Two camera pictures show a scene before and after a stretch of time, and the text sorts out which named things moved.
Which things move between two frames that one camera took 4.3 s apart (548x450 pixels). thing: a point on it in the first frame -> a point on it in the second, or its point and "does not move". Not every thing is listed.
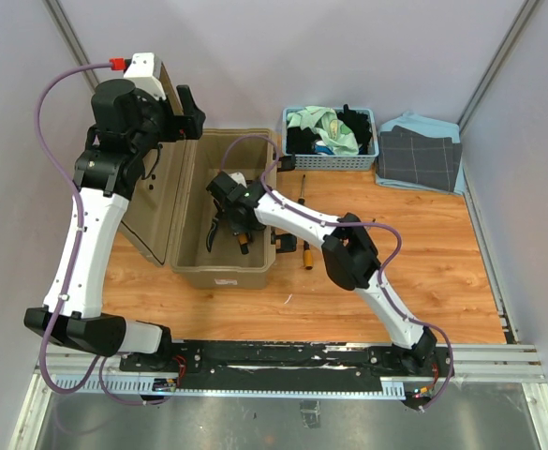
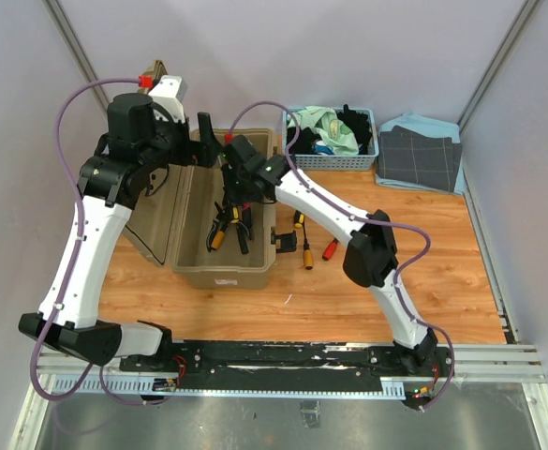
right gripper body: x=235 y=224 -> x=236 y=188
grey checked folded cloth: x=407 y=157 does not move
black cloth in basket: x=301 y=140 does not move
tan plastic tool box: x=169 y=213 does not move
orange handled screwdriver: x=308 y=256 does not move
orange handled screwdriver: x=243 y=239 -> x=219 y=235
